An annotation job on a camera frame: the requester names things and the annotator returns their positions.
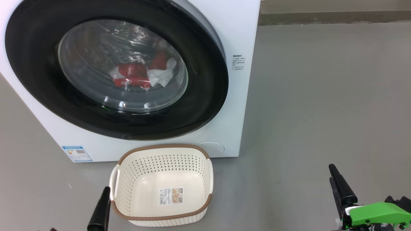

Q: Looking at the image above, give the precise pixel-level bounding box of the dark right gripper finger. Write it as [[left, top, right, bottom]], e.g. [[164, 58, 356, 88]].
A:
[[330, 177, 345, 215], [329, 164, 358, 208]]

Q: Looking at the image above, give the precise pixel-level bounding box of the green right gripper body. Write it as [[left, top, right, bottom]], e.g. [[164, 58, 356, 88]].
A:
[[337, 201, 411, 231]]

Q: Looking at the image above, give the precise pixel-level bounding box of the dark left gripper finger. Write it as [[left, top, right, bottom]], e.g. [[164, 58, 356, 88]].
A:
[[87, 187, 111, 231]]

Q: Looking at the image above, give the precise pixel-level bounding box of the red and white laundry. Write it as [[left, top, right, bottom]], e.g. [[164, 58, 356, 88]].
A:
[[109, 51, 178, 91]]

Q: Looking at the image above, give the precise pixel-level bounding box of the dark washing machine door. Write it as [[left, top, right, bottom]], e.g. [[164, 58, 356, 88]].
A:
[[5, 0, 229, 141]]

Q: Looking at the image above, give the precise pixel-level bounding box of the cream perforated laundry basket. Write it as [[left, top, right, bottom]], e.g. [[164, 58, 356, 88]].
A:
[[109, 144, 214, 227]]

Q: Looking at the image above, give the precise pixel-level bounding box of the white front-load washing machine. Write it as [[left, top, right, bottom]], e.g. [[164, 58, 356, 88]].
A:
[[0, 0, 261, 163]]

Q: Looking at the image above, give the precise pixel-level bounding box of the blue energy label sticker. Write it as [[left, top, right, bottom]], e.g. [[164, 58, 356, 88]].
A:
[[62, 146, 93, 162]]

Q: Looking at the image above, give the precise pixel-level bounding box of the paper product sticker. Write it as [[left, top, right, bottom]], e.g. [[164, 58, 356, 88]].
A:
[[159, 187, 184, 206]]

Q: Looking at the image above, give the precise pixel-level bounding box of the round white filter cover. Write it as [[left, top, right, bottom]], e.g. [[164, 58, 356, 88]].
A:
[[197, 142, 225, 158]]

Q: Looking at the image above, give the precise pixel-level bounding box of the printed black text label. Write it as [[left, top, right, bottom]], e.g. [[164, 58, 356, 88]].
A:
[[232, 55, 246, 70]]

